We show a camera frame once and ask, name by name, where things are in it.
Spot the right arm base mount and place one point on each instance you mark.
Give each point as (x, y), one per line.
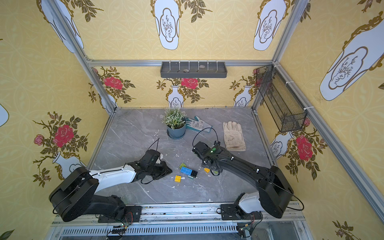
(230, 212)

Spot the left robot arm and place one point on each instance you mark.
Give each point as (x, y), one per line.
(78, 194)

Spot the green artificial plant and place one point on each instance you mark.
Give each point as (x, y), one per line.
(174, 118)

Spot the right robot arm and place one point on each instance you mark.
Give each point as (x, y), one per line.
(274, 192)

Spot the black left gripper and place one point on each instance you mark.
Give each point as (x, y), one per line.
(160, 169)

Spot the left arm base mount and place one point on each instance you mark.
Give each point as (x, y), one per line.
(129, 215)

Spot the grey wall shelf tray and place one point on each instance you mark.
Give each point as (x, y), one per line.
(193, 69)

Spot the teal grey work glove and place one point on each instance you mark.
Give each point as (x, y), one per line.
(197, 124)

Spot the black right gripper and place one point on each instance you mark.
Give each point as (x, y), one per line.
(208, 162)

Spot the black wire mesh basket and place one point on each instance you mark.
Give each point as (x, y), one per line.
(287, 111)

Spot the black lego brick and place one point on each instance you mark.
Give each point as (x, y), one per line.
(194, 174)

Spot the beige work glove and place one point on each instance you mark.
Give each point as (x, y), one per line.
(233, 137)

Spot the grey plant pot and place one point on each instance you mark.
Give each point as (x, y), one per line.
(176, 133)

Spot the large blue lego brick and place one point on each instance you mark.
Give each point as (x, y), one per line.
(186, 171)

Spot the yellow lego brick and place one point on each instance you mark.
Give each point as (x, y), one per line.
(178, 179)

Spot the aluminium corner post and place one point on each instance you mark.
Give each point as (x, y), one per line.
(59, 16)

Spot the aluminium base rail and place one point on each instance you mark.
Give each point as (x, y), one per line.
(186, 218)

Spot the lime green lego brick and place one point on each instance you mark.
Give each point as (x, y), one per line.
(182, 165)

